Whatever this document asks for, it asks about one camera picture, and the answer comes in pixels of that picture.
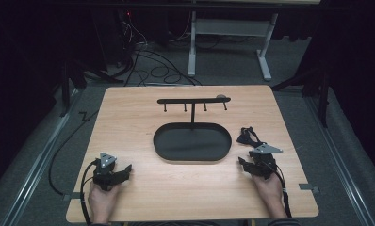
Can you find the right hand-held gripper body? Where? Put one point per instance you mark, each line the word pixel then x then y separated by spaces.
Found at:
pixel 264 160

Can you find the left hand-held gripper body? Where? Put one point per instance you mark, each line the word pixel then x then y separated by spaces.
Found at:
pixel 104 171

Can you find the black hook rack with tray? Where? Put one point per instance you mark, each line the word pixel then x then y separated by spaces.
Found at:
pixel 192 142

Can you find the person's left hand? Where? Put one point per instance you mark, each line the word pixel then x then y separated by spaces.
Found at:
pixel 101 201

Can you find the person's right hand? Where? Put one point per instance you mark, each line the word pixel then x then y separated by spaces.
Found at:
pixel 270 194

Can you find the small grey round object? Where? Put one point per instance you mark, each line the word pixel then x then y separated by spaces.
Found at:
pixel 221 96

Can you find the black tripod stand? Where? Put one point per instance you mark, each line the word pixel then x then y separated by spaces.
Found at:
pixel 72 75
pixel 320 84

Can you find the grey table bracket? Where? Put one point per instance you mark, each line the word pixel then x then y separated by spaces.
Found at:
pixel 72 196
pixel 308 187

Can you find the metal floor rail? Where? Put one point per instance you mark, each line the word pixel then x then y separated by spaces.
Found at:
pixel 339 163
pixel 35 169

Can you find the white metal desk frame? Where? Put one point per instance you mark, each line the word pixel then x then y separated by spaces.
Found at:
pixel 229 28

